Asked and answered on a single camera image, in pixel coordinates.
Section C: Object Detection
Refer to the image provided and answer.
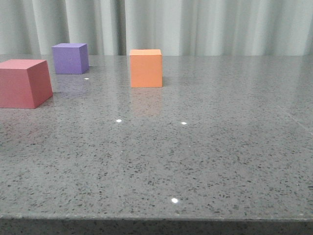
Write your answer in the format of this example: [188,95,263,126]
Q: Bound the orange foam cube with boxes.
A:
[130,49,162,88]

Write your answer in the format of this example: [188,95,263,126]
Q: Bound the purple foam cube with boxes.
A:
[51,43,89,74]

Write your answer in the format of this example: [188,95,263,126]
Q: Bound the red foam cube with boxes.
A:
[0,59,53,109]

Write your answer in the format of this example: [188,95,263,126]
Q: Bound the pale green curtain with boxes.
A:
[0,0,313,56]

